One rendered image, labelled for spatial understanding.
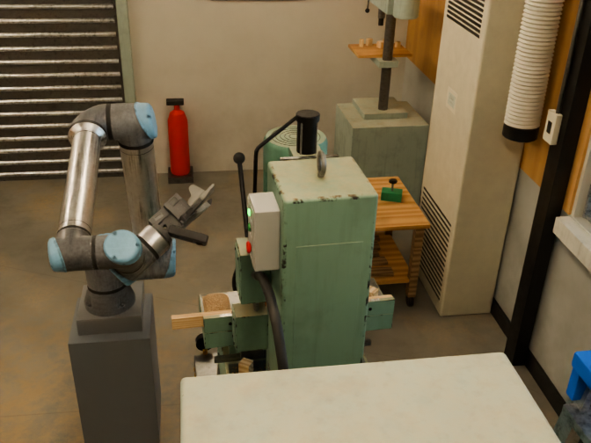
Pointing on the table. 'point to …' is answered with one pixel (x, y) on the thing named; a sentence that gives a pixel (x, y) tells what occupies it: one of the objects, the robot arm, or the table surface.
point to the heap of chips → (215, 301)
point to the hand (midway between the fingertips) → (215, 192)
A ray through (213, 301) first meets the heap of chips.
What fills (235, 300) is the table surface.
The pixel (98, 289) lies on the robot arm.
